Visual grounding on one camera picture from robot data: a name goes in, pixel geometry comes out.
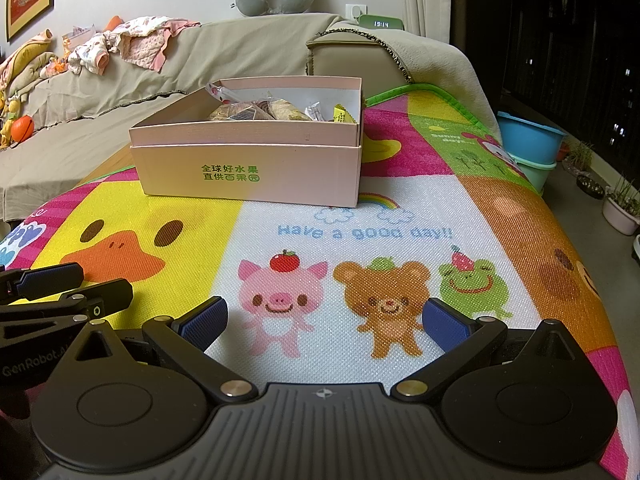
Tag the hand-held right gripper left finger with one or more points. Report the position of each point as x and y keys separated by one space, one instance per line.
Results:
x=202 y=324

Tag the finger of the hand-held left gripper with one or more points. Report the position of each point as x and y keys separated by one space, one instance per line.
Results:
x=107 y=295
x=55 y=274

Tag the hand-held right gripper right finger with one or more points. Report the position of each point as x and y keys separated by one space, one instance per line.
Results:
x=444 y=324

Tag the pink cardboard box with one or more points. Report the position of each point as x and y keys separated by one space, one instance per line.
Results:
x=250 y=175

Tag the bread slice packet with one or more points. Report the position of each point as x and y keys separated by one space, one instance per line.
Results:
x=287 y=110

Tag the yellow snack packet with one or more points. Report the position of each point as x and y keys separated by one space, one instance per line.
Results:
x=342 y=112

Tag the colourful cartoon play mat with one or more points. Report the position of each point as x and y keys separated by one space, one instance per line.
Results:
x=500 y=210

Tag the orange ball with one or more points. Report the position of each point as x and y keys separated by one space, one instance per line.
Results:
x=22 y=128

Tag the green plastic bucket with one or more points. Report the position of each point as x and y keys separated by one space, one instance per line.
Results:
x=535 y=175

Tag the dark flower pot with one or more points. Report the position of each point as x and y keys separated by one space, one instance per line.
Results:
x=590 y=187

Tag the blue plastic bucket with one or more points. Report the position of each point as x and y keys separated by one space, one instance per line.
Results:
x=525 y=140

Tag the white ribbed planter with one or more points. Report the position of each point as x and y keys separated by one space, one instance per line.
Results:
x=636 y=247

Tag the white flower pot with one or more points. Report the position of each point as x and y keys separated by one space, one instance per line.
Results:
x=620 y=212

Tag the small orange toy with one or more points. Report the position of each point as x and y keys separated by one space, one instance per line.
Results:
x=57 y=65

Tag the brown flower pot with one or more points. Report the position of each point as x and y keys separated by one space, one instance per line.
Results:
x=563 y=151

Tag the beige sofa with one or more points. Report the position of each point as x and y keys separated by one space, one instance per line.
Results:
x=150 y=85

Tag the white floral baby garment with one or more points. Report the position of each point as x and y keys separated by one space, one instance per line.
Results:
x=90 y=57

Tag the pink quilted baby garment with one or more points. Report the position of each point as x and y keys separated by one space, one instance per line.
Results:
x=145 y=45

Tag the orange cloth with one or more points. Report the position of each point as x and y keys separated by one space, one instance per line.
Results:
x=113 y=23

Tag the cream throw blanket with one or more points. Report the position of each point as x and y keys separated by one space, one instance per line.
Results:
x=440 y=65

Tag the green digital clock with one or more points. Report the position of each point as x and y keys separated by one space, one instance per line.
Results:
x=385 y=23

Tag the dark glass balcony door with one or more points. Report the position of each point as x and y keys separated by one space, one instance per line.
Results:
x=550 y=35

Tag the white wall socket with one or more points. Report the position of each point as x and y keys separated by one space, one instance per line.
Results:
x=355 y=11

